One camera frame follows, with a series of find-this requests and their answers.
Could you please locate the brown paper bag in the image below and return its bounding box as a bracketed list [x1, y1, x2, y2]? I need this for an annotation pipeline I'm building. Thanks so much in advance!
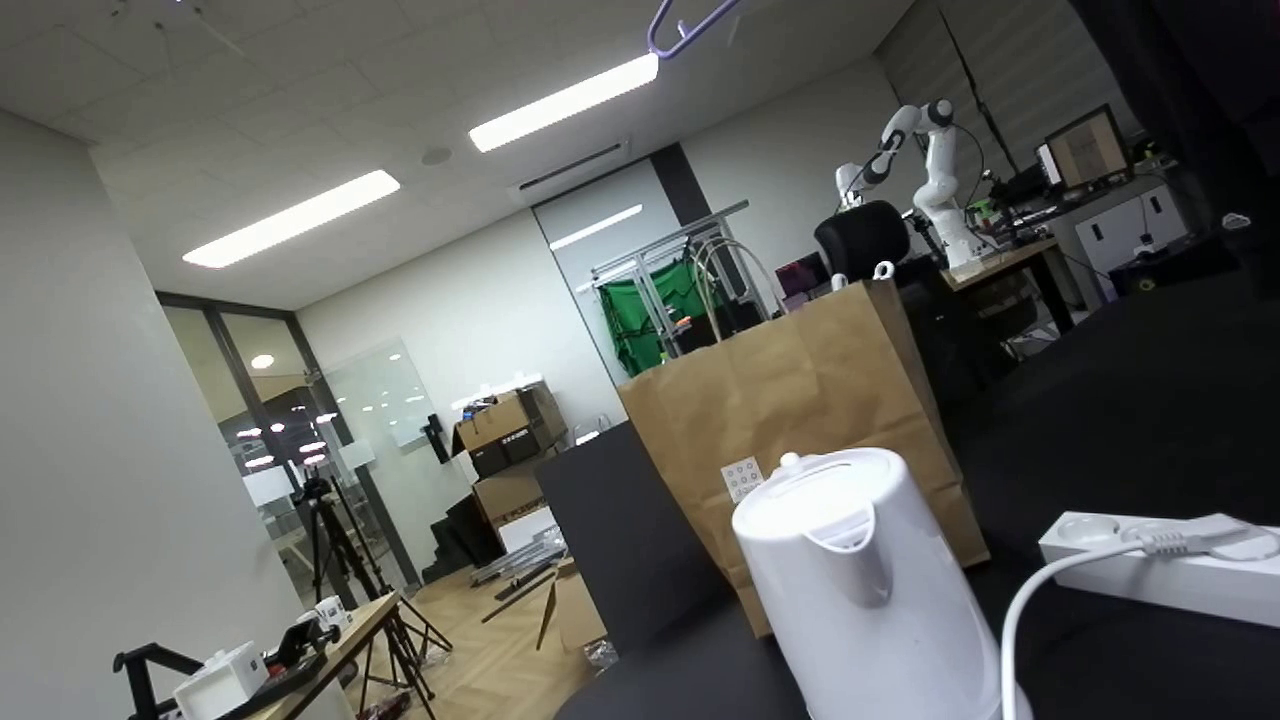
[620, 281, 989, 635]

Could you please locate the white kettle power cable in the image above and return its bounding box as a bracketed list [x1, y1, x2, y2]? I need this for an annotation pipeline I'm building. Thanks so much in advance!
[995, 525, 1280, 720]

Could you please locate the white power strip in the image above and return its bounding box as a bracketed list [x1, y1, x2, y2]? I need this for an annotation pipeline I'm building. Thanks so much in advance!
[1040, 510, 1280, 627]

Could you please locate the black camera tripod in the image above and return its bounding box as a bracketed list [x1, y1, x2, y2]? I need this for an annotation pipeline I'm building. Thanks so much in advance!
[293, 477, 453, 657]

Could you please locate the white electric kettle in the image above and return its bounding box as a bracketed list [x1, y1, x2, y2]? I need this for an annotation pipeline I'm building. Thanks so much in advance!
[734, 449, 1005, 720]

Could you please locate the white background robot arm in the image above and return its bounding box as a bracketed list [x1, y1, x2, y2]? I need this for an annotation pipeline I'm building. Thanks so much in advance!
[834, 101, 979, 273]

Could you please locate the grey box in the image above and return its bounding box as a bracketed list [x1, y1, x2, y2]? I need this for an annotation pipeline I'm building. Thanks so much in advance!
[536, 422, 734, 650]

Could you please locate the black office chair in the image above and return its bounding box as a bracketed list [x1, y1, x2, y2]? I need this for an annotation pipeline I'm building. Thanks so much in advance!
[815, 200, 908, 281]

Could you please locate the computer monitor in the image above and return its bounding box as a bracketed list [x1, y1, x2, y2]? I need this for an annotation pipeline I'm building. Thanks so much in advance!
[1040, 103, 1129, 188]

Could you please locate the black hanging cloth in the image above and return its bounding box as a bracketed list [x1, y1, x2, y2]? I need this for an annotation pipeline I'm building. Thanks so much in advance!
[1069, 0, 1280, 299]

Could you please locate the green cloth on rack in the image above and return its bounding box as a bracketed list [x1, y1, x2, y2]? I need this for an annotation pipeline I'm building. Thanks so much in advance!
[599, 260, 704, 377]

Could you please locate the cardboard boxes stack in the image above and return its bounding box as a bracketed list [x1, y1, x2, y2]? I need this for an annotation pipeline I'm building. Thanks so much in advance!
[456, 379, 567, 525]

